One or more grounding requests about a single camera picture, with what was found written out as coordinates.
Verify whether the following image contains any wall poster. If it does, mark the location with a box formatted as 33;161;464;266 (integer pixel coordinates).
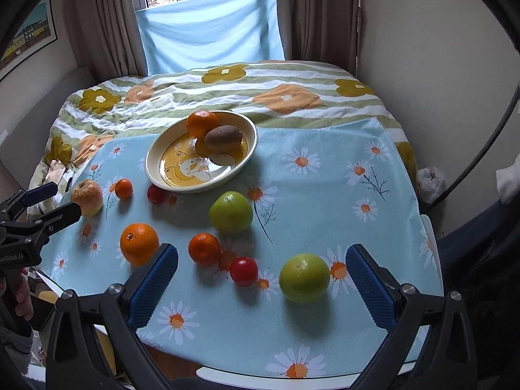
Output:
0;0;58;82

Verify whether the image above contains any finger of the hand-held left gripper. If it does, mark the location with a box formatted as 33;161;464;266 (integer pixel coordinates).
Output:
0;181;59;222
12;202;82;248

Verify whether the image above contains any striped floral blanket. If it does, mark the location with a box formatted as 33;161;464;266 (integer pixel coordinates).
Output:
28;60;419;196

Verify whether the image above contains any brown curtain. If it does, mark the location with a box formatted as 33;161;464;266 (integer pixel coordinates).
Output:
73;0;148;78
275;0;362;74

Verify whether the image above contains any brown kiwi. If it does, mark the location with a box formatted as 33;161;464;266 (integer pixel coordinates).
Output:
203;125;242;149

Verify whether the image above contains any green apple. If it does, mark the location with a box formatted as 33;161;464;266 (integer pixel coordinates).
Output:
209;191;254;235
279;253;329;304

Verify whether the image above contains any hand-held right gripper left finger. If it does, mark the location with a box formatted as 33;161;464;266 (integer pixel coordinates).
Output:
44;243;191;390

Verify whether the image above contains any person's left forearm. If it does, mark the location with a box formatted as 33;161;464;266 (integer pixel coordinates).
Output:
0;324;34;360

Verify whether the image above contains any light blue window cloth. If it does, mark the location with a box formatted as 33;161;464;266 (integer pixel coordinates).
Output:
136;0;286;77

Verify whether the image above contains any white plastic bag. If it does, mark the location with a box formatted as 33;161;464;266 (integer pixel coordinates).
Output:
416;166;447;204

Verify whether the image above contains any white cloth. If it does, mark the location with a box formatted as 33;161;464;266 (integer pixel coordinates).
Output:
496;164;520;204

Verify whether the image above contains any black curved cable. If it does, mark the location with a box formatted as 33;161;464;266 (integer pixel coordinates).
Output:
443;81;520;206

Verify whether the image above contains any red tomato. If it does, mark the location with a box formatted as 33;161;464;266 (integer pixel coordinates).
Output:
230;257;259;287

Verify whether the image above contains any yellow red apple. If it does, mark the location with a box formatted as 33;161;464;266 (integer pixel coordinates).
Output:
71;179;104;217

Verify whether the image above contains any person's left hand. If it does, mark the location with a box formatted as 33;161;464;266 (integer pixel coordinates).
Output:
12;269;34;321

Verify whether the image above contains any tangerine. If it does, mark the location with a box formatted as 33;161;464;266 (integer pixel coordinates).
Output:
188;232;222;267

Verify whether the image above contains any light blue daisy tablecloth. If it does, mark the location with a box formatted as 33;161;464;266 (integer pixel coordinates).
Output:
38;120;445;379

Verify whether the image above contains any cream bowl with bear print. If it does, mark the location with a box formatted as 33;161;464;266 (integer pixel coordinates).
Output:
145;110;259;193

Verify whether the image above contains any small red fruit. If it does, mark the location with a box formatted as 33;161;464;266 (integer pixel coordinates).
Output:
115;179;134;201

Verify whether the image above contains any large orange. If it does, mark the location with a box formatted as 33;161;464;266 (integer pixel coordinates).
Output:
120;223;160;267

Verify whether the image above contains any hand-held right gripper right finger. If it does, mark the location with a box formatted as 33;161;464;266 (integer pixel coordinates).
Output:
345;244;479;390

